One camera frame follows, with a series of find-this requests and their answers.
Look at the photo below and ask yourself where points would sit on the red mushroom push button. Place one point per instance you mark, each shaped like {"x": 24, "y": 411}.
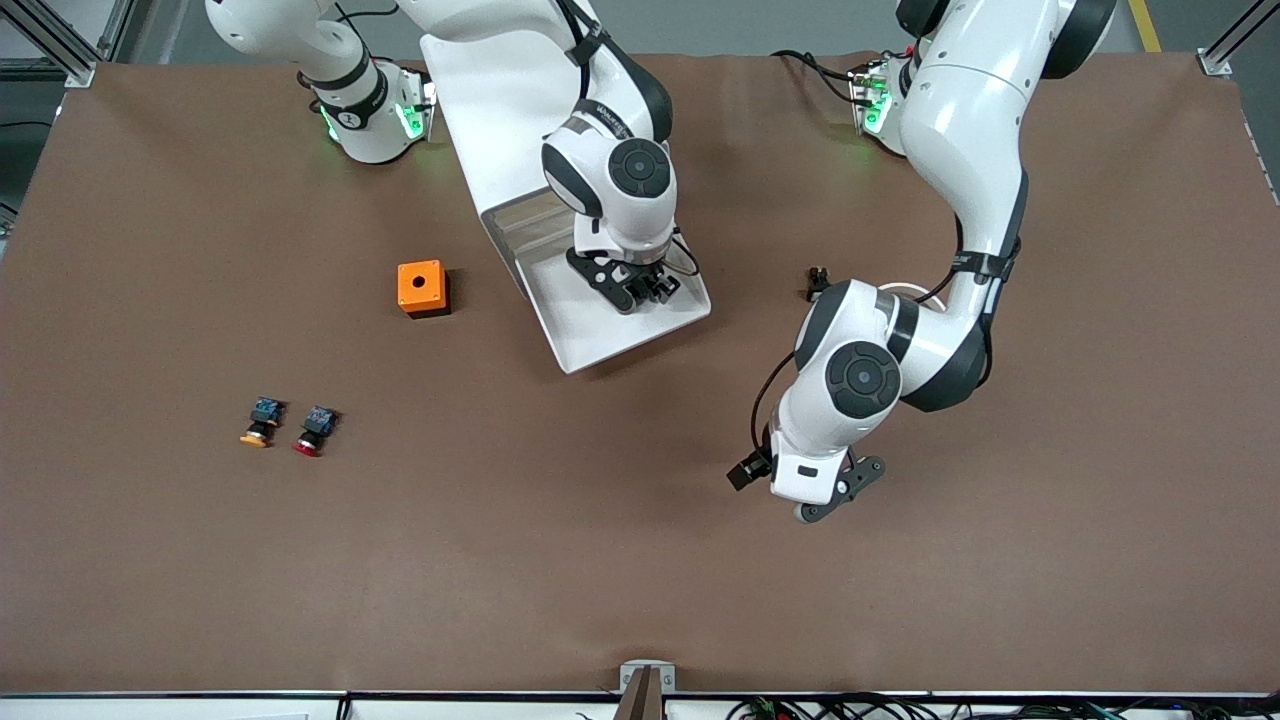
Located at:
{"x": 320, "y": 417}

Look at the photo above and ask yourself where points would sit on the small black switch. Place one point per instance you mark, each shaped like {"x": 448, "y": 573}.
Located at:
{"x": 818, "y": 283}

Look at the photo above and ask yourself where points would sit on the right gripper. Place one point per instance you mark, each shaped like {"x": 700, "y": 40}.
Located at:
{"x": 657, "y": 282}

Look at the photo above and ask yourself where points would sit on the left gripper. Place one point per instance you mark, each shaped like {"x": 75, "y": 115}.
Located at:
{"x": 747, "y": 472}

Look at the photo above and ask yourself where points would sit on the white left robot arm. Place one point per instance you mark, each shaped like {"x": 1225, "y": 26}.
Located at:
{"x": 960, "y": 120}

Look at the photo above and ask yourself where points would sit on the brown camera post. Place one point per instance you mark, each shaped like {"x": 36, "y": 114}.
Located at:
{"x": 645, "y": 700}

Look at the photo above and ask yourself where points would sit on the brown table mat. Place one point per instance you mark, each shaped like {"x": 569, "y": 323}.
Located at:
{"x": 640, "y": 550}

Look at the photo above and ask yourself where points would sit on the aluminium frame post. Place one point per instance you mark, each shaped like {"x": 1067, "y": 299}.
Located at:
{"x": 1215, "y": 62}

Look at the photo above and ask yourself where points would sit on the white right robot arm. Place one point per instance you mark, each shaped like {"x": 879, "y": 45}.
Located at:
{"x": 655, "y": 215}

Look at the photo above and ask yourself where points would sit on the white curved bracket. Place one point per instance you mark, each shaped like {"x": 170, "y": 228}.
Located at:
{"x": 905, "y": 288}

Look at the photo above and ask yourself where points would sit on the yellow mushroom push button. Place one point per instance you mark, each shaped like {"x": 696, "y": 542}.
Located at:
{"x": 265, "y": 410}

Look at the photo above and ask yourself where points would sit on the orange button enclosure box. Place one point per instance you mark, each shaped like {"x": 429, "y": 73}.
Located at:
{"x": 408, "y": 292}

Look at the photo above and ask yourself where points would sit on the grey metal table bracket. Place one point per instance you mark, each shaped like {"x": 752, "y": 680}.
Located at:
{"x": 628, "y": 676}

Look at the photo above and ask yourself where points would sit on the aluminium frame profile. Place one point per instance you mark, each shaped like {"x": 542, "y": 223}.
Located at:
{"x": 78, "y": 72}

